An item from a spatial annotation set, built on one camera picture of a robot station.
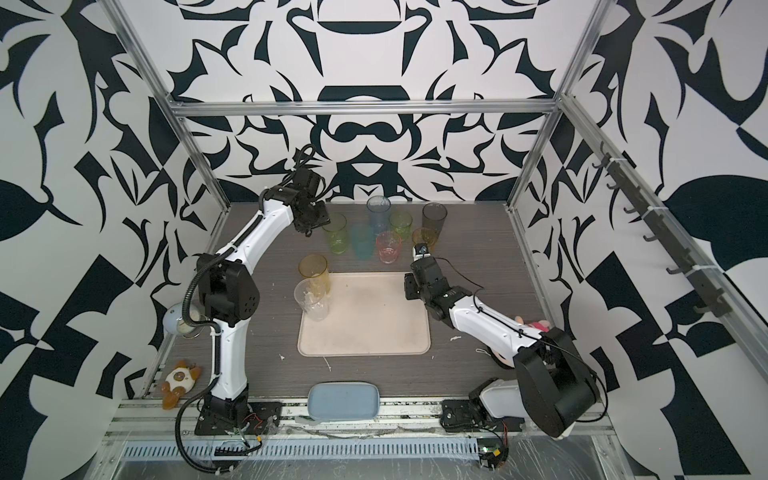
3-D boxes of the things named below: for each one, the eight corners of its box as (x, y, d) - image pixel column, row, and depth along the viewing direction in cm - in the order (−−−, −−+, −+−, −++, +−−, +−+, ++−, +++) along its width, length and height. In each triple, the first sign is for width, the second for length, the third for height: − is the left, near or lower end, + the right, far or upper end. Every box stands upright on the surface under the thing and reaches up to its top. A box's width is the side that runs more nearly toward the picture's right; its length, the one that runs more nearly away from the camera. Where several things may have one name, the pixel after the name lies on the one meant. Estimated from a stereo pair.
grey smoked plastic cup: (420, 240, 110) (424, 217, 100) (419, 226, 115) (422, 202, 105) (442, 240, 110) (448, 217, 101) (440, 226, 115) (445, 202, 105)
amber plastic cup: (305, 305, 95) (294, 281, 84) (309, 279, 101) (300, 254, 89) (329, 305, 95) (321, 281, 84) (332, 280, 101) (326, 254, 89)
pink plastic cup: (376, 267, 104) (376, 253, 98) (377, 246, 110) (376, 231, 103) (400, 267, 104) (402, 253, 98) (400, 246, 110) (401, 231, 103)
